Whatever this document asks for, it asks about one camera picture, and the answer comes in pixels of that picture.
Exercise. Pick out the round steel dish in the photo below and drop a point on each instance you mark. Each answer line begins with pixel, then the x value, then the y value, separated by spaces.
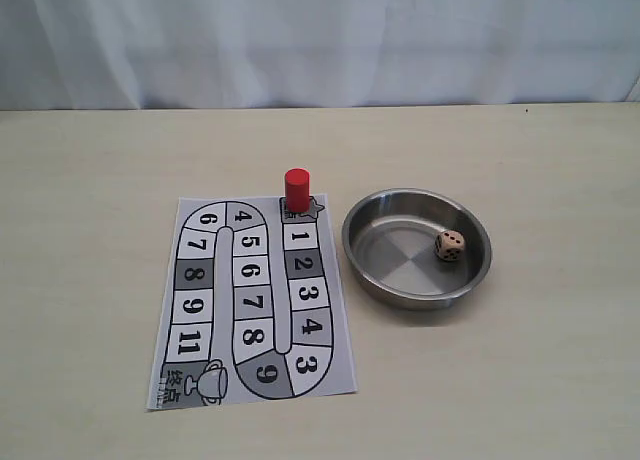
pixel 389 237

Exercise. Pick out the red cylinder game piece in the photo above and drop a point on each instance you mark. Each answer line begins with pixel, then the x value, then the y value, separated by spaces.
pixel 297 190

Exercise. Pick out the wooden die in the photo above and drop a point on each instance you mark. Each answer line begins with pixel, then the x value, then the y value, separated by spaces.
pixel 449 245

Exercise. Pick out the paper number game board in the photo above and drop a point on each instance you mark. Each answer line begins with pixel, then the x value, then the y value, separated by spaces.
pixel 253 307

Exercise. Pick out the white curtain backdrop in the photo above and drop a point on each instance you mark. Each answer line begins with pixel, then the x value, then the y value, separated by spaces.
pixel 152 54

